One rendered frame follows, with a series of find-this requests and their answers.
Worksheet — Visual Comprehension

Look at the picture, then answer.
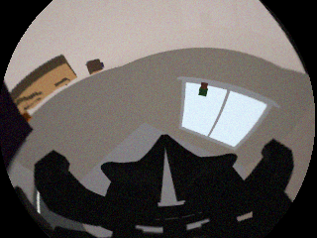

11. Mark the orange block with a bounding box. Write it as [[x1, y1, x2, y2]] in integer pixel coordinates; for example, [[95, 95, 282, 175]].
[[23, 111, 31, 123]]

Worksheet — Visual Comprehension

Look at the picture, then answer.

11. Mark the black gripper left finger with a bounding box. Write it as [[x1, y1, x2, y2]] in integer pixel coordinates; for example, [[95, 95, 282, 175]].
[[100, 135, 165, 202]]

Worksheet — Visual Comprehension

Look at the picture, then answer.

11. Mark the tan puzzle board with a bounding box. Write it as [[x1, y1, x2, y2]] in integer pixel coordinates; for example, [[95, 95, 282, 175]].
[[11, 56, 78, 112]]

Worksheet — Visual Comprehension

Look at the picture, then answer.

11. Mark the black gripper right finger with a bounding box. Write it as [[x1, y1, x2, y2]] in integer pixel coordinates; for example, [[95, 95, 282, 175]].
[[165, 135, 237, 202]]

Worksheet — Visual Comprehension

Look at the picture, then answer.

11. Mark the brown block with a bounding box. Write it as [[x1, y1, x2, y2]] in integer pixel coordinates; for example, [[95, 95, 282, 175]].
[[87, 59, 103, 75]]

